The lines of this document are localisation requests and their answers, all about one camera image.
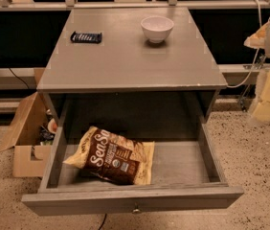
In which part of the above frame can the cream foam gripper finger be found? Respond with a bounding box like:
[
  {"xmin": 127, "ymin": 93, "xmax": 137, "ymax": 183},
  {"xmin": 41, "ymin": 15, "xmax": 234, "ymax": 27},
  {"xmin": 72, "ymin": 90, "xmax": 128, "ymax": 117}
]
[{"xmin": 244, "ymin": 23, "xmax": 269, "ymax": 49}]

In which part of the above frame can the brown chip bag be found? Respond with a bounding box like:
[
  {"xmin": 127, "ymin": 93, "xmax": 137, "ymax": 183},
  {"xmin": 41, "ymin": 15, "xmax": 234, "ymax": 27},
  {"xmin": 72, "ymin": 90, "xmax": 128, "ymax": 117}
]
[{"xmin": 63, "ymin": 126, "xmax": 155, "ymax": 185}]

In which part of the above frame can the grey open top drawer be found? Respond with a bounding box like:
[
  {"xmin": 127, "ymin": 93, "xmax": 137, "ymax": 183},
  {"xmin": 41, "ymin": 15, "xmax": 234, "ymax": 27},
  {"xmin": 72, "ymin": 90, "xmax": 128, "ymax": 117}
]
[{"xmin": 21, "ymin": 97, "xmax": 245, "ymax": 217}]

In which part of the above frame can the grey cabinet counter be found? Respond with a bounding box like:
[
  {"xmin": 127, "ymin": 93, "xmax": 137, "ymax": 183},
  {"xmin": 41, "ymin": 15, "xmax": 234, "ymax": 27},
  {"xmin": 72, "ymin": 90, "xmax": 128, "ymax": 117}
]
[{"xmin": 36, "ymin": 6, "xmax": 229, "ymax": 124}]

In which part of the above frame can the white bowl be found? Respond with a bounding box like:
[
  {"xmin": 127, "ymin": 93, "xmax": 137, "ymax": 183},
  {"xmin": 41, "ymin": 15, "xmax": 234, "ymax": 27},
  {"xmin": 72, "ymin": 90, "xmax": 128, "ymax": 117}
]
[{"xmin": 141, "ymin": 16, "xmax": 174, "ymax": 43}]

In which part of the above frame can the open cardboard box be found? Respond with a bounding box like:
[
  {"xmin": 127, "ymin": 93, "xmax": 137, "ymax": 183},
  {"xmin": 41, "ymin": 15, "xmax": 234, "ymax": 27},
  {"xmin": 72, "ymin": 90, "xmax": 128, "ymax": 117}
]
[{"xmin": 0, "ymin": 92, "xmax": 52, "ymax": 177}]

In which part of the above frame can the white hanging cable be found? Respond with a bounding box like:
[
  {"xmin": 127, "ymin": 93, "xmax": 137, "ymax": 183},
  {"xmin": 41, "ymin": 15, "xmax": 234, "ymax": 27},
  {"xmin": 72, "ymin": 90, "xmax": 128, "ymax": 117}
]
[{"xmin": 226, "ymin": 0, "xmax": 270, "ymax": 89}]

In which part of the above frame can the black cable under drawer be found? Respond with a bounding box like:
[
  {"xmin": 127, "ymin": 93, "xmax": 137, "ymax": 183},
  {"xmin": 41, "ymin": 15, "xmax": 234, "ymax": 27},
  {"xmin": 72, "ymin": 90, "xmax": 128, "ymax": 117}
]
[{"xmin": 97, "ymin": 213, "xmax": 108, "ymax": 230}]

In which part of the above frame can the black cable on left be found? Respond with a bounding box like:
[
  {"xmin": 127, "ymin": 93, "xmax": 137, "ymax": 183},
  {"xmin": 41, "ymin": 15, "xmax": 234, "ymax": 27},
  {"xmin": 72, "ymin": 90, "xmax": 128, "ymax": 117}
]
[{"xmin": 8, "ymin": 67, "xmax": 31, "ymax": 90}]

